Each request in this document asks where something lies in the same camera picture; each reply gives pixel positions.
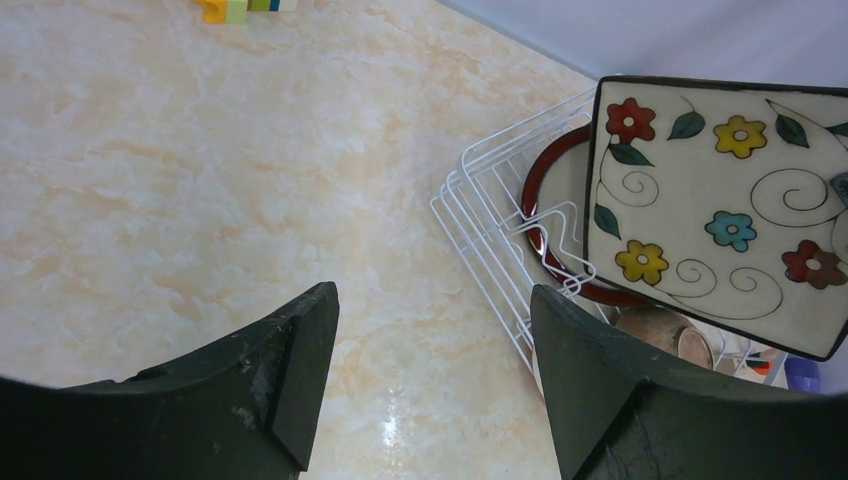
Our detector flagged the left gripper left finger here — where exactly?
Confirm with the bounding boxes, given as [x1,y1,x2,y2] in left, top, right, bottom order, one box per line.
[1,282,340,479]

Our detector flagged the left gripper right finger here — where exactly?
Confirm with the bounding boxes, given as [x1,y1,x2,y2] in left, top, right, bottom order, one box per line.
[531,285,847,479]

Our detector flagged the brown flower glazed bowl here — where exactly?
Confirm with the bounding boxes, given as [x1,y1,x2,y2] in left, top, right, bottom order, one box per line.
[614,306,715,370]

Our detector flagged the red rimmed round plate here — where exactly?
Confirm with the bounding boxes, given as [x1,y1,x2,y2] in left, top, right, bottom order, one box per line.
[520,125,650,308]

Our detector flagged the square leaf patterned plate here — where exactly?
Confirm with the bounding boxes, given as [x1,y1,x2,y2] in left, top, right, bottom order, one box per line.
[583,75,847,361]

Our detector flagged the orange wooden toy block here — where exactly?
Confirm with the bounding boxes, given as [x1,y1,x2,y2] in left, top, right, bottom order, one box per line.
[745,357,772,377]

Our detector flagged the colourful block stack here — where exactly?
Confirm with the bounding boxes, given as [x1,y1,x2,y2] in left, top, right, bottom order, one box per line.
[193,0,300,24]

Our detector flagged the purple handle tool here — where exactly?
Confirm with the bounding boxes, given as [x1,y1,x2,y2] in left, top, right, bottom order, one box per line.
[784,356,821,394]

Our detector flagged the white wire dish rack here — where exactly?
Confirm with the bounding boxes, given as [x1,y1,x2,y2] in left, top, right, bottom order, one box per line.
[430,91,788,388]

